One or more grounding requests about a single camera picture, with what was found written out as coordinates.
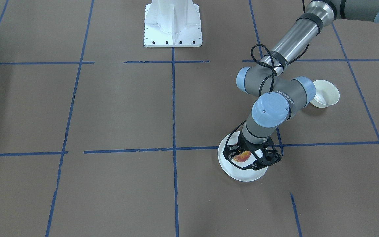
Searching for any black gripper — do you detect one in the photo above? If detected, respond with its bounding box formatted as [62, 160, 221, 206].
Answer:
[224, 133, 265, 161]

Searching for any red yellow apple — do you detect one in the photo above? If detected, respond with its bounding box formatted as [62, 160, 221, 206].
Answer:
[233, 151, 251, 163]

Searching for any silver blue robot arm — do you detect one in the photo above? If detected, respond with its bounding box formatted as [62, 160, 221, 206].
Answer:
[223, 0, 379, 162]

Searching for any white round plate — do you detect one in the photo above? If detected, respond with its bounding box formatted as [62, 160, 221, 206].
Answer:
[217, 131, 268, 182]

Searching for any white bowl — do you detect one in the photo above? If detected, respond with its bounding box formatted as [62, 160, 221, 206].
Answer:
[310, 80, 340, 108]

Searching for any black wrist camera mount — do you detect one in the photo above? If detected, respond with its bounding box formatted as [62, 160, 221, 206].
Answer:
[249, 138, 282, 171]

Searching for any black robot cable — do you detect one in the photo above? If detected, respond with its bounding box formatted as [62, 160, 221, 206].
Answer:
[226, 43, 310, 170]

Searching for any white camera stand column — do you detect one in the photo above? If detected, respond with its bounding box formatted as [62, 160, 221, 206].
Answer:
[143, 0, 203, 48]

